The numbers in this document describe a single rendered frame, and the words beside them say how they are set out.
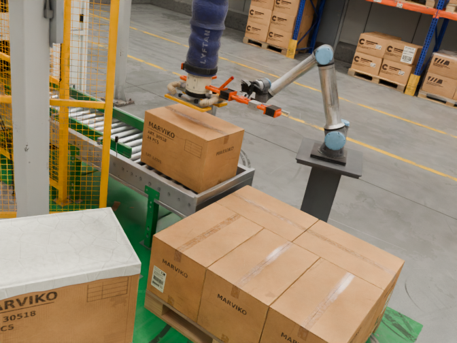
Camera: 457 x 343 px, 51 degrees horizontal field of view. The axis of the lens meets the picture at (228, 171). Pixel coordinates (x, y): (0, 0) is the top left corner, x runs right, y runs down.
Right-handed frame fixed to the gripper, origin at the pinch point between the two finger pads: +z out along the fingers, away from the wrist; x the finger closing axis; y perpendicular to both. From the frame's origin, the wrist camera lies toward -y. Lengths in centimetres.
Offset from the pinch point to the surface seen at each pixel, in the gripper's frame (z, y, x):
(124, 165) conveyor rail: 49, 57, -65
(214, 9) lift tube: 21, 17, 51
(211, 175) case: 27, -4, -55
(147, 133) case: 34, 51, -42
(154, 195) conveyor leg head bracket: 50, 25, -76
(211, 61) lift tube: 16.8, 16.7, 18.0
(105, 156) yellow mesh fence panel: 59, 66, -59
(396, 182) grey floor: -249, -71, -123
